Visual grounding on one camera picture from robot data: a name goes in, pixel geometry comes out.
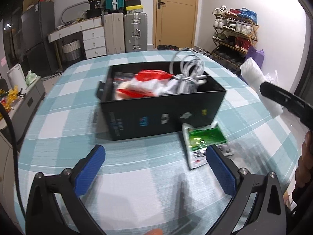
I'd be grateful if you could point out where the green snack packet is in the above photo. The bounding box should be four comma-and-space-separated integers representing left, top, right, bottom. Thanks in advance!
182, 121, 233, 169

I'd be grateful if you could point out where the white foam piece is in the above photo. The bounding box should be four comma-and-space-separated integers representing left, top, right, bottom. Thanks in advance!
240, 57, 283, 118

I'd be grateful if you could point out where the black cardboard box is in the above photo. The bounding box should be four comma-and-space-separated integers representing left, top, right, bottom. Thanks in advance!
97, 61, 226, 141

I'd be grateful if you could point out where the red and white plastic bag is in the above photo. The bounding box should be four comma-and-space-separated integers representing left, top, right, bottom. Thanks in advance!
115, 70, 178, 100

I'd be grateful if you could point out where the white charging cable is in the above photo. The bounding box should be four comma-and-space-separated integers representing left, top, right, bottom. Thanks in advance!
169, 49, 209, 95

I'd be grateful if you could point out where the person's right hand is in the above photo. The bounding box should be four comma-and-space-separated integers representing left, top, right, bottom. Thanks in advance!
295, 131, 313, 188

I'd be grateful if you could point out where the person's left hand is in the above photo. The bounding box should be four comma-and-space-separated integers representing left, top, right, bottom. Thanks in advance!
144, 228, 163, 235

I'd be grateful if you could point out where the teal plaid tablecloth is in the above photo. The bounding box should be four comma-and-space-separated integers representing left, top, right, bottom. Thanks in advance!
18, 51, 299, 234

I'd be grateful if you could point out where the purple tote bag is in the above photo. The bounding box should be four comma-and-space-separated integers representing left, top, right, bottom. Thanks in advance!
245, 46, 265, 69

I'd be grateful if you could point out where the grey tv cabinet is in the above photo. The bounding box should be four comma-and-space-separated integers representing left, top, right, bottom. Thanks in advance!
9, 77, 46, 142

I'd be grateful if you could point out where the yellow plastic bag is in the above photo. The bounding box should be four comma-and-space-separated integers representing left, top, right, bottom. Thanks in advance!
0, 85, 19, 112

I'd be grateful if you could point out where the bamboo shoe rack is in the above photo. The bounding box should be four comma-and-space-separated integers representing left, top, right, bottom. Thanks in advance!
211, 5, 259, 75

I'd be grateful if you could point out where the woven laundry basket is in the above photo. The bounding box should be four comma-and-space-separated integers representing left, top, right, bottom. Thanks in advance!
62, 39, 82, 61

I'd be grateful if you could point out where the white air purifier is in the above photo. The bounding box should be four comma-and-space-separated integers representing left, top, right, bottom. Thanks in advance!
7, 64, 28, 91

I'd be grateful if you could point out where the white drawer desk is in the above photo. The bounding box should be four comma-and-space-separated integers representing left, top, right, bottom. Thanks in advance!
47, 17, 107, 71

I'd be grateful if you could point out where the beige suitcase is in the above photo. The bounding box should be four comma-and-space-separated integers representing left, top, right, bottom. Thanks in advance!
102, 13, 125, 55

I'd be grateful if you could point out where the black tall cabinet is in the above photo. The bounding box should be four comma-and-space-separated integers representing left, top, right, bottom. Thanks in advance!
3, 5, 28, 69

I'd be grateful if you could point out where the silver aluminium suitcase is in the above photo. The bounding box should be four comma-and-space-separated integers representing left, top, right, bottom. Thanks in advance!
124, 12, 148, 52

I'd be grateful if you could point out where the black bag on desk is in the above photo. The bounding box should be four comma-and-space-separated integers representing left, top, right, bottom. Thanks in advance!
86, 0, 103, 19

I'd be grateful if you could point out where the dark grey refrigerator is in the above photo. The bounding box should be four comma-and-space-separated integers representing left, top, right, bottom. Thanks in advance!
21, 2, 59, 78

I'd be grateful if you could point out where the stack of shoe boxes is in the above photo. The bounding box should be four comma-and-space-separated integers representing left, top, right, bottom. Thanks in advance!
124, 0, 143, 14

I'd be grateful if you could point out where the wooden door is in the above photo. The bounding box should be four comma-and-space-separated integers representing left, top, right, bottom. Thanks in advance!
153, 0, 198, 48

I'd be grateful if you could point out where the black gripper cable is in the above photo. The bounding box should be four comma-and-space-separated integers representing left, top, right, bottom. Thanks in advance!
0, 102, 28, 223

